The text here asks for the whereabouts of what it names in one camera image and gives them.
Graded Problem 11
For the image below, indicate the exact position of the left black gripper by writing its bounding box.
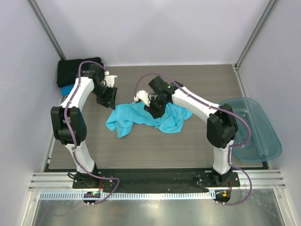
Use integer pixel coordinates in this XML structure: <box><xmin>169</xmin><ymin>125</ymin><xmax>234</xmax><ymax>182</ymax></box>
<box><xmin>92</xmin><ymin>84</ymin><xmax>118</xmax><ymax>110</ymax></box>

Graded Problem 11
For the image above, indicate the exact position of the turquoise t shirt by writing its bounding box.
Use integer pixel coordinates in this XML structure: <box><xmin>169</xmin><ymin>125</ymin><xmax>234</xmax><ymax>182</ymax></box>
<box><xmin>105</xmin><ymin>102</ymin><xmax>192</xmax><ymax>138</ymax></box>

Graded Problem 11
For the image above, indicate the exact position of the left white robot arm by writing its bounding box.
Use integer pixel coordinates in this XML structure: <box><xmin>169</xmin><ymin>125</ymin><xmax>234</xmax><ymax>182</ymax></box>
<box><xmin>50</xmin><ymin>61</ymin><xmax>118</xmax><ymax>188</ymax></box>

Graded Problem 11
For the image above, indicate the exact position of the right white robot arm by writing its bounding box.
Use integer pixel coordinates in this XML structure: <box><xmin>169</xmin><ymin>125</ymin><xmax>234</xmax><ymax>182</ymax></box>
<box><xmin>134</xmin><ymin>76</ymin><xmax>238</xmax><ymax>186</ymax></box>

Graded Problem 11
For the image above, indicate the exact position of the folded blue t shirt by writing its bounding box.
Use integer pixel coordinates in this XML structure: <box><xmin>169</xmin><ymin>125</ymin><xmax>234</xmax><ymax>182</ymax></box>
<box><xmin>61</xmin><ymin>84</ymin><xmax>74</xmax><ymax>97</ymax></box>

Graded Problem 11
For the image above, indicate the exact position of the folded black t shirt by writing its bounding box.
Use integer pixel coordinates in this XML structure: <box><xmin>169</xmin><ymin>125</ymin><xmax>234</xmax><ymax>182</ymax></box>
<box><xmin>56</xmin><ymin>57</ymin><xmax>103</xmax><ymax>88</ymax></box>

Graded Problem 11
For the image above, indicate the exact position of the teal plastic bin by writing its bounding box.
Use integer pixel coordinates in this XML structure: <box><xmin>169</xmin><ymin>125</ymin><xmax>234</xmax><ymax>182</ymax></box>
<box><xmin>219</xmin><ymin>97</ymin><xmax>282</xmax><ymax>163</ymax></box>

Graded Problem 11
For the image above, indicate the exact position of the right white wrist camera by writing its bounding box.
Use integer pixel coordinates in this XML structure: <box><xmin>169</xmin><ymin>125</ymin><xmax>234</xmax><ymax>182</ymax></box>
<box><xmin>134</xmin><ymin>90</ymin><xmax>151</xmax><ymax>106</ymax></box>

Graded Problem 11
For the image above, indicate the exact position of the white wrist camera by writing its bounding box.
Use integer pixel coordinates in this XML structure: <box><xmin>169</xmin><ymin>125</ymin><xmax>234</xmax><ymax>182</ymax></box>
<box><xmin>103</xmin><ymin>71</ymin><xmax>118</xmax><ymax>88</ymax></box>
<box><xmin>134</xmin><ymin>90</ymin><xmax>151</xmax><ymax>106</ymax></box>

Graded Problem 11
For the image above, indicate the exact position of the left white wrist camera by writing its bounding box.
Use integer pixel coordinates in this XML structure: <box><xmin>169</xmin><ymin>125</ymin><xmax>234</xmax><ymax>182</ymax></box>
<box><xmin>103</xmin><ymin>71</ymin><xmax>118</xmax><ymax>88</ymax></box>

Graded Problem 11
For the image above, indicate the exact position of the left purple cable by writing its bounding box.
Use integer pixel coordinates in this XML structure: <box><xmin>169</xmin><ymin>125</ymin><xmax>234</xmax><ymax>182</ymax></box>
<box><xmin>63</xmin><ymin>60</ymin><xmax>120</xmax><ymax>204</ymax></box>

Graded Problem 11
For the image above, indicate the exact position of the slotted cable duct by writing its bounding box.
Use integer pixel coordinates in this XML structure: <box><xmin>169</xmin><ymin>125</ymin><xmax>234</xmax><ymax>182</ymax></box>
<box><xmin>40</xmin><ymin>190</ymin><xmax>216</xmax><ymax>201</ymax></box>

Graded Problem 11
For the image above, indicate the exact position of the aluminium frame rail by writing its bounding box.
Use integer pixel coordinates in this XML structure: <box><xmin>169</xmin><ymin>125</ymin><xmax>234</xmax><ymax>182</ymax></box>
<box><xmin>29</xmin><ymin>169</ymin><xmax>286</xmax><ymax>194</ymax></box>

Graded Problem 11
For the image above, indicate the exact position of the left aluminium corner post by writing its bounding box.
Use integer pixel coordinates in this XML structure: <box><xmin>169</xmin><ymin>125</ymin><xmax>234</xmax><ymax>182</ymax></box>
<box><xmin>27</xmin><ymin>0</ymin><xmax>66</xmax><ymax>60</ymax></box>

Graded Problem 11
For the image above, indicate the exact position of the aluminium corner post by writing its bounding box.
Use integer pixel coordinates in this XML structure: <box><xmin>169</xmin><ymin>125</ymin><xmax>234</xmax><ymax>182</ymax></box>
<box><xmin>233</xmin><ymin>0</ymin><xmax>278</xmax><ymax>71</ymax></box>
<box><xmin>27</xmin><ymin>0</ymin><xmax>66</xmax><ymax>60</ymax></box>

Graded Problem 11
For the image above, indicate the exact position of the right aluminium corner post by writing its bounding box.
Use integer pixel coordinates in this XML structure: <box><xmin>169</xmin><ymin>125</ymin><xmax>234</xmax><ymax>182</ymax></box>
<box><xmin>233</xmin><ymin>0</ymin><xmax>278</xmax><ymax>71</ymax></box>

